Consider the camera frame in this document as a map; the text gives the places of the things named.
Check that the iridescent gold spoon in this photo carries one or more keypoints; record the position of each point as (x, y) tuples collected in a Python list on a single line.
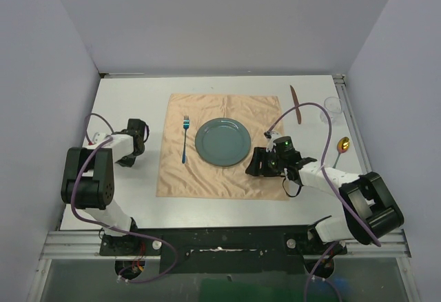
[(342, 147)]

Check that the peach satin cloth napkin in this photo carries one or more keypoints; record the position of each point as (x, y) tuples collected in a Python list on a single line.
[(199, 179)]

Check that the blue fork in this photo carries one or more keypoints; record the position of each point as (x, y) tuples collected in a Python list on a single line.
[(186, 125)]

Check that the teal round plate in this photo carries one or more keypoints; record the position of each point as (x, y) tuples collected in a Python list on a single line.
[(223, 142)]

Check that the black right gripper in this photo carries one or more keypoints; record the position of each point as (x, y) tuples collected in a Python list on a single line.
[(261, 156)]

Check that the copper table knife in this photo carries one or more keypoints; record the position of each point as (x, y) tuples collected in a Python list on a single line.
[(296, 104)]

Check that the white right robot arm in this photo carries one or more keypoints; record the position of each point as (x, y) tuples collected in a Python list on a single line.
[(370, 211)]

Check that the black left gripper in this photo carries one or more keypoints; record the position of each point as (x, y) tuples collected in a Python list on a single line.
[(129, 163)]

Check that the clear drinking glass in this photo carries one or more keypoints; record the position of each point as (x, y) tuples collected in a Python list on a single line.
[(335, 109)]

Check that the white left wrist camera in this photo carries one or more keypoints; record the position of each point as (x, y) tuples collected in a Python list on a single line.
[(98, 137)]

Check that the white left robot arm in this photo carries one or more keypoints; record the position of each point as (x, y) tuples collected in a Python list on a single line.
[(88, 185)]

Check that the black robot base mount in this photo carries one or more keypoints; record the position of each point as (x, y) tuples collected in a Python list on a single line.
[(290, 249)]

